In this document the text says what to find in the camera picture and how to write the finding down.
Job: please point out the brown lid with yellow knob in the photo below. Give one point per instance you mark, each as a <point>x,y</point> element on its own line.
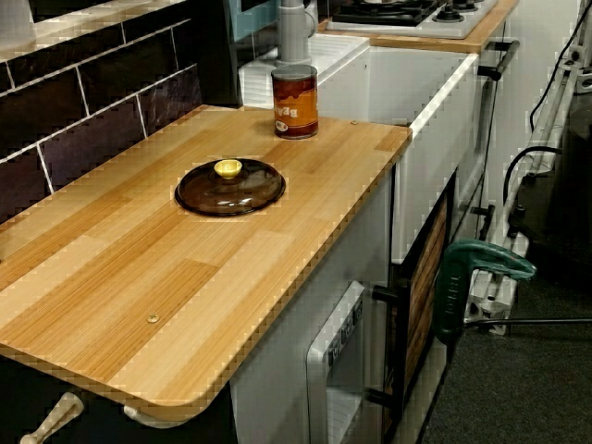
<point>231,194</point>

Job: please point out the wooden cabinet door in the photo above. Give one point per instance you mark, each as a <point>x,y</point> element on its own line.
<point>425,296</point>

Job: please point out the white kitchen cabinet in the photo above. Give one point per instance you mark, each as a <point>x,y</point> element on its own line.
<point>287,370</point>

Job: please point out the grey dispenser panel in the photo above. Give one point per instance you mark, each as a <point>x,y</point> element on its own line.
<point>337,351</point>

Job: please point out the white wooden peg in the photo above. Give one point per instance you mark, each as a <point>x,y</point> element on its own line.
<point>51,418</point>
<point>148,418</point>

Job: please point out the grey curved faucet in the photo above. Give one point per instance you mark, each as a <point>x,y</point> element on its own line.
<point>293,32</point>

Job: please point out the thin black rod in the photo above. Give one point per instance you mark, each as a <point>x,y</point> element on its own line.
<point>532,321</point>

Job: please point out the white stove top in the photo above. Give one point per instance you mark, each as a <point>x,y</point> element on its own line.
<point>407,16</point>

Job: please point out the brown beans can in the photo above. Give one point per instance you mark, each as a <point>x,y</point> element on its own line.
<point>296,102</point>

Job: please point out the black bulky equipment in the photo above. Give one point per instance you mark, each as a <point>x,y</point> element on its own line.
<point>569,185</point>

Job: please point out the white plastic jar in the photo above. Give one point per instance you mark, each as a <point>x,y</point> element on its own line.
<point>16,23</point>

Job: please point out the aluminium frame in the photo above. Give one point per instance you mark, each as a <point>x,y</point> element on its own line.
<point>522,208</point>

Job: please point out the white sink unit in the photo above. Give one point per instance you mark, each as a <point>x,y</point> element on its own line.
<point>416,78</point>

